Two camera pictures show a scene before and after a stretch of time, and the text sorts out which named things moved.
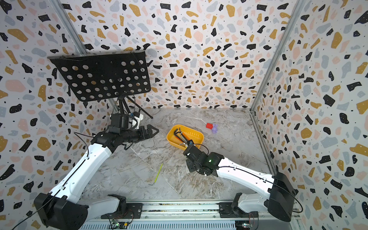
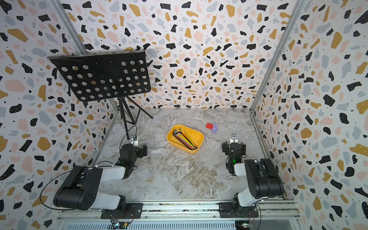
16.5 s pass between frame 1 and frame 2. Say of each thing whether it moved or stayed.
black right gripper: moved
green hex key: moved
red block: stayed
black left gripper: moved
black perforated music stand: stayed
